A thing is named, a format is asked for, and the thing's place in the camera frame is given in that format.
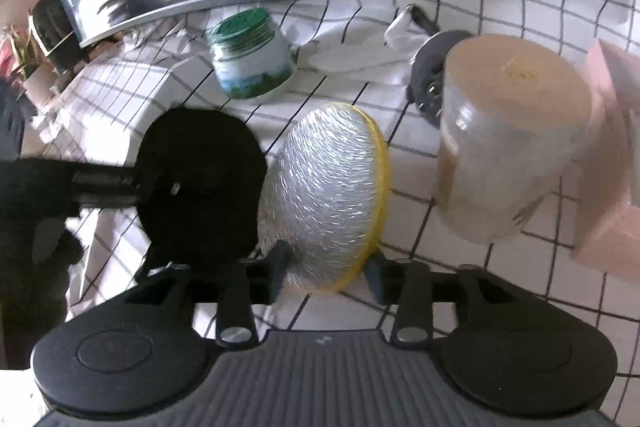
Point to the black round soft disc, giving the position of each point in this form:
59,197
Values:
200,147

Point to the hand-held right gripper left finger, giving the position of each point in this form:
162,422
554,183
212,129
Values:
279,272

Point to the black cylindrical speaker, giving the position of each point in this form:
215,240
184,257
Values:
52,27

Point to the black round device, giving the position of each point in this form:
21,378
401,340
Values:
427,67

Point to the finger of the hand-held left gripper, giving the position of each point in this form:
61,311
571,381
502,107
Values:
110,197

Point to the green lid glass jar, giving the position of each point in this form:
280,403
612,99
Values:
250,67

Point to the silver round disc yellow rim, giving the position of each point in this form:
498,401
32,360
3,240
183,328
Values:
320,187

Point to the clear plastic jar flower label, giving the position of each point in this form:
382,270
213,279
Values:
510,132

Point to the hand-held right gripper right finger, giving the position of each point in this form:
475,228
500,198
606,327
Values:
372,279

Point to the pink cardboard box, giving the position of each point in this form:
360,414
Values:
610,187

